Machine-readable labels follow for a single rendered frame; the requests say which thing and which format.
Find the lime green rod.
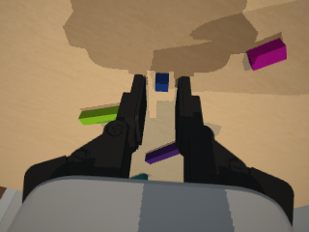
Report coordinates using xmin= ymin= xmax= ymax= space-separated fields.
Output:
xmin=78 ymin=106 xmax=119 ymax=126

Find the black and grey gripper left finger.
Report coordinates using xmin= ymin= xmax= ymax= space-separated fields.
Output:
xmin=22 ymin=74 xmax=147 ymax=203

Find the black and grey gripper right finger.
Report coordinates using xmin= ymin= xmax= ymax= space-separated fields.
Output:
xmin=175 ymin=76 xmax=295 ymax=227

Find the turquoise rod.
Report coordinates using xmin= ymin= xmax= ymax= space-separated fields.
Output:
xmin=129 ymin=173 xmax=149 ymax=180

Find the magenta block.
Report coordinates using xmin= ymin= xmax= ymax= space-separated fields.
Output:
xmin=246 ymin=38 xmax=287 ymax=71

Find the purple rod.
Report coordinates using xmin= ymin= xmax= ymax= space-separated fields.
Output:
xmin=145 ymin=143 xmax=180 ymax=164

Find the small blue block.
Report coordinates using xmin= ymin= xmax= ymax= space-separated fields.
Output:
xmin=155 ymin=72 xmax=169 ymax=92

